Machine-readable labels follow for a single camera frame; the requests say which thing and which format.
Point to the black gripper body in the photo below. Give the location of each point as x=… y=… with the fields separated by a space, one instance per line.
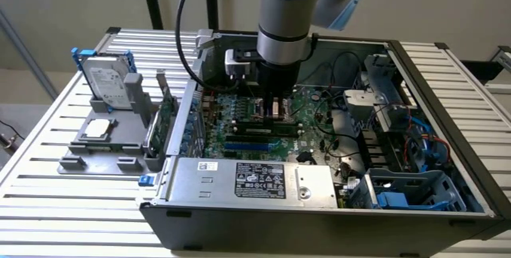
x=279 y=75

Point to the black RAM stick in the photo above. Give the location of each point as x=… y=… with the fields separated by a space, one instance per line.
x=255 y=130

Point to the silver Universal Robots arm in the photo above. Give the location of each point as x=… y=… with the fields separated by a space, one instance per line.
x=283 y=15

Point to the blue expansion slot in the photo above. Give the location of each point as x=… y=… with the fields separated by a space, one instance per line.
x=247 y=146

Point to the black expansion slot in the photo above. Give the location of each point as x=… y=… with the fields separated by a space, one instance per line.
x=247 y=154

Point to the CPU socket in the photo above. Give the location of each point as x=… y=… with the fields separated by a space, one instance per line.
x=257 y=108

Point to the green motherboard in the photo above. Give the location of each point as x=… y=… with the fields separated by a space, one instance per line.
x=311 y=138

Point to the green graphics card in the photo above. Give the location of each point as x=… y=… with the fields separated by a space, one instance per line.
x=163 y=117

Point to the silver power supply unit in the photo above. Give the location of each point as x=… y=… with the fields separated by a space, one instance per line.
x=223 y=186

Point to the black stand pole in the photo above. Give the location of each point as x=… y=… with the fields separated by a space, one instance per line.
x=211 y=0
x=151 y=0

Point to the blue disk caddy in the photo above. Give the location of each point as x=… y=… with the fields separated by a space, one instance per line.
x=129 y=60

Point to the grey parts rack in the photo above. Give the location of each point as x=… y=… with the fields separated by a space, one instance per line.
x=123 y=132

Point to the blue case latch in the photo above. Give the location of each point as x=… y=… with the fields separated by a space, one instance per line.
x=145 y=180

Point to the silver hard disk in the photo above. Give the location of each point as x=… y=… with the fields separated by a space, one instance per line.
x=107 y=84

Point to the grey blue disk bay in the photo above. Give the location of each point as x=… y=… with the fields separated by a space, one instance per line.
x=415 y=183

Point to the black open PC case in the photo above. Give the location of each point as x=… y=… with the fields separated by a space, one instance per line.
x=319 y=228

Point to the silver CPU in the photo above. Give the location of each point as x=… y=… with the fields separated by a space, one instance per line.
x=97 y=127

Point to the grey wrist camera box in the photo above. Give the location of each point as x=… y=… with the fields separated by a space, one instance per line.
x=236 y=63

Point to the grey case hinge bracket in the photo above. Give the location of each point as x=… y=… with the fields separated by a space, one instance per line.
x=204 y=39

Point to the grey aluminium frame post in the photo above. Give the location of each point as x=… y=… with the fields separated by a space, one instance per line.
x=24 y=45

